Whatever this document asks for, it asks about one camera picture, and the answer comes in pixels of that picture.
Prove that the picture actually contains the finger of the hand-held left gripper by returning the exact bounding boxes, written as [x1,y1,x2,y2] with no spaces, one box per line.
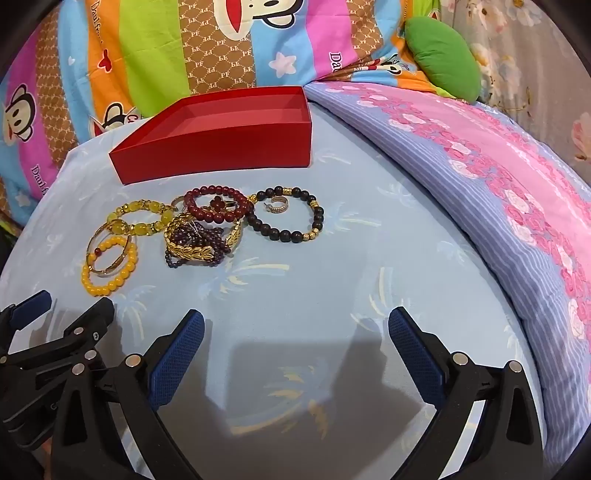
[0,298,116,393]
[0,290,52,356]

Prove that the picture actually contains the light blue bed sheet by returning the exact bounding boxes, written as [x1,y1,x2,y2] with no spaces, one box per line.
[0,106,550,480]

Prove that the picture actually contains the gold leaf bracelet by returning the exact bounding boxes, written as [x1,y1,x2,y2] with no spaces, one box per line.
[165,215,243,264]

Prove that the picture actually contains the colourful cartoon printed quilt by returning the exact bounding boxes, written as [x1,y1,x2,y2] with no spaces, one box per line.
[0,0,462,241]

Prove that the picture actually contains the green pillow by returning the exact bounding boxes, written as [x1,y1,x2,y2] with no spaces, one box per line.
[404,16,481,103]

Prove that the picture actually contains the dark red bead bracelet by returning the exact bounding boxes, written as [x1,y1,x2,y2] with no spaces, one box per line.
[184,184,253,225]

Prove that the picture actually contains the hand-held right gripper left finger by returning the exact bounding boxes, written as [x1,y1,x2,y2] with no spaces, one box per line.
[51,309,206,480]

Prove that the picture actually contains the dark garnet bead strand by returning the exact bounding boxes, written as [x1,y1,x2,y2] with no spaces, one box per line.
[165,220,232,270]

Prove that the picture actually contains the orange bead bracelet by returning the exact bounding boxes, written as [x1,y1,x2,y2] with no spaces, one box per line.
[82,236,139,296]

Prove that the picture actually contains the thin gold bangle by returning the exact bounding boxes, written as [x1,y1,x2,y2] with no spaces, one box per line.
[86,222,137,277]

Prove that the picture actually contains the pink rose striped blanket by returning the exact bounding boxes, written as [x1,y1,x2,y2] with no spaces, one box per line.
[305,80,591,457]

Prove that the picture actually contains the black and gold bead bracelet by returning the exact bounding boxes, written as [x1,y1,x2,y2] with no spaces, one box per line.
[245,185,326,245]

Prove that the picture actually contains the red cardboard box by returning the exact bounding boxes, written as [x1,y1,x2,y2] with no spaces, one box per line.
[108,86,312,185]

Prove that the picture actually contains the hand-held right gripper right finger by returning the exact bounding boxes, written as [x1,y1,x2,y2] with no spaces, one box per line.
[388,307,543,480]

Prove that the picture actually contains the yellow translucent bead bracelet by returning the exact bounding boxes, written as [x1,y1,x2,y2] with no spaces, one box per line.
[105,198,177,237]

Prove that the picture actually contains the grey floral curtain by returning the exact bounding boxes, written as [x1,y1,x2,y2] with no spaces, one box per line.
[434,0,591,162]

